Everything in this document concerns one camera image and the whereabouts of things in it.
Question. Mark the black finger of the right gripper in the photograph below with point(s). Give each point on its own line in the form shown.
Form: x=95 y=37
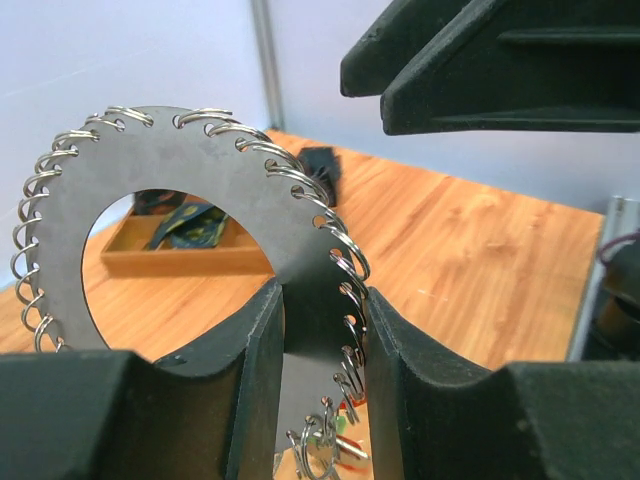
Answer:
x=523 y=65
x=392 y=40

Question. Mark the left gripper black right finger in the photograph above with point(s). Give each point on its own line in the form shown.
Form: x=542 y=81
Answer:
x=435 y=415

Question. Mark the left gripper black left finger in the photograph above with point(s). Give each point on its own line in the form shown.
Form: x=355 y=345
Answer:
x=207 y=411

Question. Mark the metal key ring disc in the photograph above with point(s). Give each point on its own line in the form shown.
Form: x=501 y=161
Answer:
x=249 y=200

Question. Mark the dark blue dotted tie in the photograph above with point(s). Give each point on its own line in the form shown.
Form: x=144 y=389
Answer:
x=323 y=165

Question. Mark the dark green patterned tie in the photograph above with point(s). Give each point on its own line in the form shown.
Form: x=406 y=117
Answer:
x=191 y=226

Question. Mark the black orange rolled tie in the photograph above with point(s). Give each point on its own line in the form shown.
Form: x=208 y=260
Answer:
x=157 y=201

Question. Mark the wooden compartment tray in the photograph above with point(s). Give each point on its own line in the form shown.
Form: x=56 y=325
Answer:
x=126 y=256

